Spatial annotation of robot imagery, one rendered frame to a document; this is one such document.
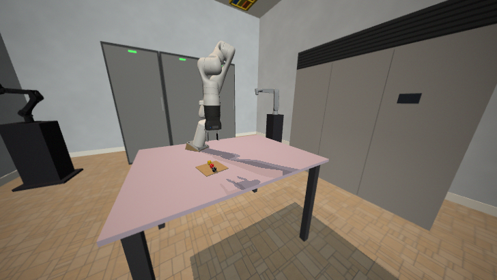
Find tan flat mat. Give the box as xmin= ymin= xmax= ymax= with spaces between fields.
xmin=196 ymin=161 xmax=228 ymax=177

